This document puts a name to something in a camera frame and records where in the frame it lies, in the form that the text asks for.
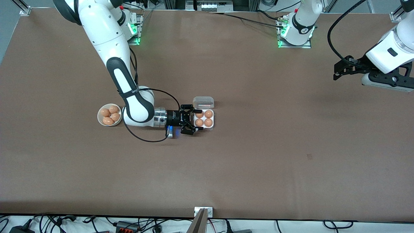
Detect clear plastic egg box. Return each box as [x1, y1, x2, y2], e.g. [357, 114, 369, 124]
[192, 96, 215, 131]

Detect grey electrical box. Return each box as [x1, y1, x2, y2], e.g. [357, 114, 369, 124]
[197, 0, 234, 13]

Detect black box orange connectors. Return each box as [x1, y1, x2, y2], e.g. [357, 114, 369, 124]
[115, 221, 140, 233]

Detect brown table mat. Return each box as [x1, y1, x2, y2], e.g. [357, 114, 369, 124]
[0, 7, 414, 224]

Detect white round bowl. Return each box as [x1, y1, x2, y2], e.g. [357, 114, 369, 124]
[97, 104, 123, 127]

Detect black power adapter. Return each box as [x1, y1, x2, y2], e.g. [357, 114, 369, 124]
[9, 219, 35, 233]

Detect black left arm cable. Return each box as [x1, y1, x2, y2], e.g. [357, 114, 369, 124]
[327, 0, 366, 64]

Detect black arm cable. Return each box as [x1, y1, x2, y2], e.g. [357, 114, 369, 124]
[327, 0, 366, 64]
[122, 47, 181, 143]

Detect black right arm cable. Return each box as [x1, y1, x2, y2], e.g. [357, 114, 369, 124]
[122, 47, 181, 143]

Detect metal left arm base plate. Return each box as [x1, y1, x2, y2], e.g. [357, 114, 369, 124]
[277, 15, 312, 49]

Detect aluminium frame profile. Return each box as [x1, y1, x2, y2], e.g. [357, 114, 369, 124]
[393, 0, 414, 20]
[10, 0, 30, 10]

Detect metal edge bracket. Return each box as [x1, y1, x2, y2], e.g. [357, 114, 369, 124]
[194, 207, 213, 218]

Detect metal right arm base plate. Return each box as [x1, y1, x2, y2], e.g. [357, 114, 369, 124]
[128, 13, 143, 46]

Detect short black table cable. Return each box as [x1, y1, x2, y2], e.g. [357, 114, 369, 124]
[257, 10, 282, 21]

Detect aluminium camera mount pole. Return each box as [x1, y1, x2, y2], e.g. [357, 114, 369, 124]
[186, 208, 208, 233]

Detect long black table cable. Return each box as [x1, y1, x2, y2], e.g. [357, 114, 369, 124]
[210, 12, 285, 29]

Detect black looped floor cable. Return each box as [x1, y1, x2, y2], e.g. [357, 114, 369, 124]
[323, 220, 354, 231]

